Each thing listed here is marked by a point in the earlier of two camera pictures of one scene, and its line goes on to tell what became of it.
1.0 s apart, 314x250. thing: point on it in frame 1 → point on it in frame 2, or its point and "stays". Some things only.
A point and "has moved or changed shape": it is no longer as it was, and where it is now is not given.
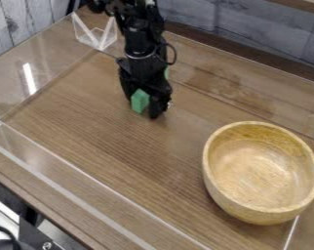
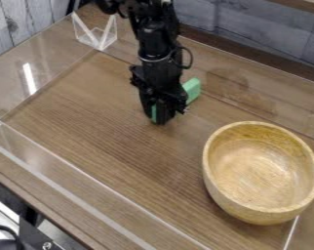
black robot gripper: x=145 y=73 → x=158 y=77
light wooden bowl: x=262 y=172 stays
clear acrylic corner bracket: x=97 y=37 stays
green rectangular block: x=141 y=97 has moved or changed shape
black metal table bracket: x=33 y=236 stays
